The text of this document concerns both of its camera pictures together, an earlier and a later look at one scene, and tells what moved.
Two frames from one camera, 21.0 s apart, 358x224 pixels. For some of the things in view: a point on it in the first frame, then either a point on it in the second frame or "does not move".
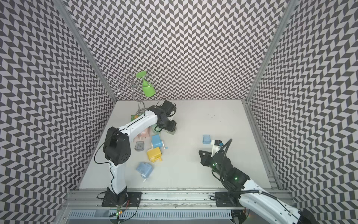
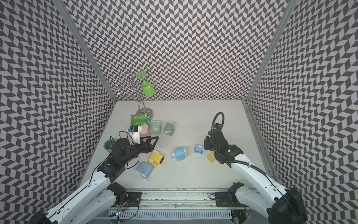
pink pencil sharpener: x=145 y=135 does not move
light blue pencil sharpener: x=144 y=169 does not move
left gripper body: x=167 y=124 → x=142 y=148
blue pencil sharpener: x=156 y=142 → x=179 y=154
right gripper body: x=209 y=162 → x=209 y=146
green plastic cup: x=148 y=88 does not move
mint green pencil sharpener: x=157 y=128 does not move
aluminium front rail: x=151 y=200 does not move
